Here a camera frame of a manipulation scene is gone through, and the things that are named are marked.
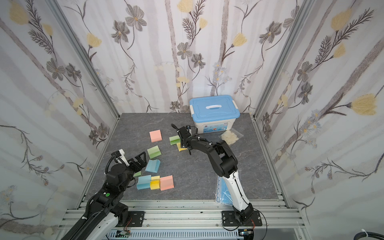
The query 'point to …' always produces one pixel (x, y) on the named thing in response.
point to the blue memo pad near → (143, 182)
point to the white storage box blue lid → (212, 114)
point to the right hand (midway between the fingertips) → (189, 138)
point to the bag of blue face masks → (223, 195)
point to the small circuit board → (122, 233)
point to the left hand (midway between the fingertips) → (141, 155)
